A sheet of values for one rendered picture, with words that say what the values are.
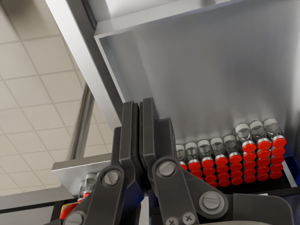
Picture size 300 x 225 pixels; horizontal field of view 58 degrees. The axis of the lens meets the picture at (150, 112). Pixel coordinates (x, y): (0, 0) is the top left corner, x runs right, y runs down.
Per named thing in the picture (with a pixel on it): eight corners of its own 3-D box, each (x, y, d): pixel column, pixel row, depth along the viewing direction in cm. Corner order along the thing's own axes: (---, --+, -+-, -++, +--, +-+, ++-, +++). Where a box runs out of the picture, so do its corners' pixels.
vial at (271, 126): (276, 125, 45) (286, 146, 42) (262, 128, 46) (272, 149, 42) (276, 116, 44) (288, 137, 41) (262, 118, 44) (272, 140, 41)
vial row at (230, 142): (275, 134, 47) (285, 155, 44) (173, 152, 50) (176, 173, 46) (276, 125, 45) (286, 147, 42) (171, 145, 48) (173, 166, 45)
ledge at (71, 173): (135, 189, 62) (134, 197, 60) (81, 197, 64) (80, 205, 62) (114, 151, 52) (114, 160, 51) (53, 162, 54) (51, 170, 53)
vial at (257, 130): (262, 128, 46) (271, 149, 42) (248, 130, 46) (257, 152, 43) (262, 119, 44) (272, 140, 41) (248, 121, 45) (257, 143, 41)
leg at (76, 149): (112, 52, 126) (89, 206, 70) (93, 57, 128) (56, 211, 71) (105, 35, 120) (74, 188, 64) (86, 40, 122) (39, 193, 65)
